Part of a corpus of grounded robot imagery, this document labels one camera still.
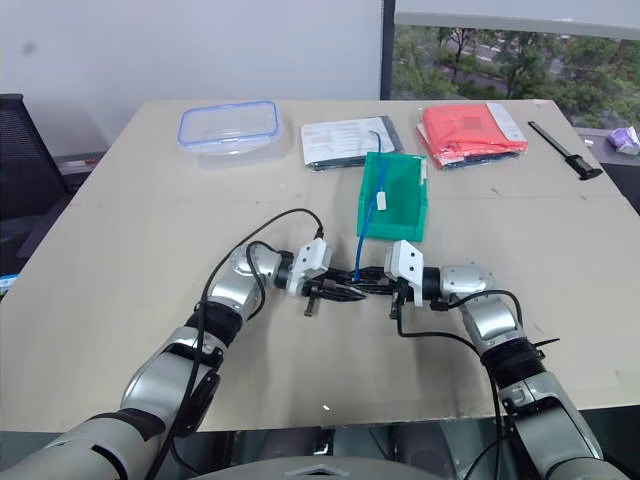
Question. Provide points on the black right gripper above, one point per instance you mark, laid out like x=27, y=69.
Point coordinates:
x=402, y=295

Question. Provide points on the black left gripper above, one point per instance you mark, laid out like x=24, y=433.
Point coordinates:
x=312, y=300

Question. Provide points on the white coupler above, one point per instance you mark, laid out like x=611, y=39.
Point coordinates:
x=381, y=201

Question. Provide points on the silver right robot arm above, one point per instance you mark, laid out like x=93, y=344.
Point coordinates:
x=480, y=320

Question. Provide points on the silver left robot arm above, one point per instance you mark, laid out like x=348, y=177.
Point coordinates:
x=231, y=292

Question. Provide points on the green plastic bin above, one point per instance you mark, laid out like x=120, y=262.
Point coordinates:
x=402, y=205

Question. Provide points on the white paper packet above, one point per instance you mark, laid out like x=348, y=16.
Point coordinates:
x=340, y=142

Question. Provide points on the red bagged garment packet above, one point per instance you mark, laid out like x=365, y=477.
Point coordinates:
x=465, y=132

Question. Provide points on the dark rounded shape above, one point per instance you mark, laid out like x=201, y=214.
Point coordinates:
x=420, y=450

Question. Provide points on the grey robot torso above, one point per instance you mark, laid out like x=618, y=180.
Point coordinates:
x=320, y=470

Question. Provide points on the clear container with blue rim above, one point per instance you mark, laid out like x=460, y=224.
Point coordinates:
x=230, y=135

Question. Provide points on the black caliper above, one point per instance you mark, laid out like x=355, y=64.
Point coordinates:
x=560, y=150

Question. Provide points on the purple crumpled wrapper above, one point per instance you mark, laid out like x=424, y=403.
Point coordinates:
x=625, y=139

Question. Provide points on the grey low shelf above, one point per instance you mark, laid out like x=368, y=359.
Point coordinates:
x=80, y=167

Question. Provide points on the blue and white box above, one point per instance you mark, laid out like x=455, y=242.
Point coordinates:
x=7, y=285

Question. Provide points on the black mesh office chair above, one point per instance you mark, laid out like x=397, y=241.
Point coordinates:
x=25, y=160

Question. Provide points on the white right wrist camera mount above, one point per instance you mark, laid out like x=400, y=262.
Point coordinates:
x=406, y=260

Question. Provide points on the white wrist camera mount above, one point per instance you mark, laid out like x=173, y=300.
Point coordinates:
x=406, y=260
x=310, y=260

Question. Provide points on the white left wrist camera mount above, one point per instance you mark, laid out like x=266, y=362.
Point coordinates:
x=310, y=260

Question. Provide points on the dark window frame post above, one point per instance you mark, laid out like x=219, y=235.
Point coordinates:
x=387, y=50

